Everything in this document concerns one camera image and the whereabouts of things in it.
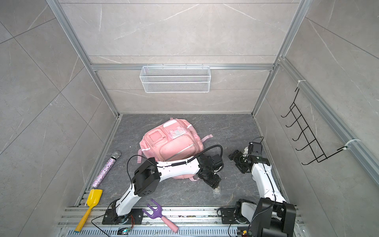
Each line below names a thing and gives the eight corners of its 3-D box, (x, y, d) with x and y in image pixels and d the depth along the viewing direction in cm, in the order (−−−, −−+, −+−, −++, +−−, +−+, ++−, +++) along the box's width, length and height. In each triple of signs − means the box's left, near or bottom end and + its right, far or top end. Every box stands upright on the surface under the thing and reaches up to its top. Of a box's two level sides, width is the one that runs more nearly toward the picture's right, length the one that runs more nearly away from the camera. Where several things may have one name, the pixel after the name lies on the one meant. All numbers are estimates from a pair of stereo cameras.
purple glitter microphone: (92, 187, 85) (88, 185, 82) (117, 152, 100) (115, 149, 97) (97, 189, 84) (94, 187, 81) (122, 154, 99) (120, 151, 96)
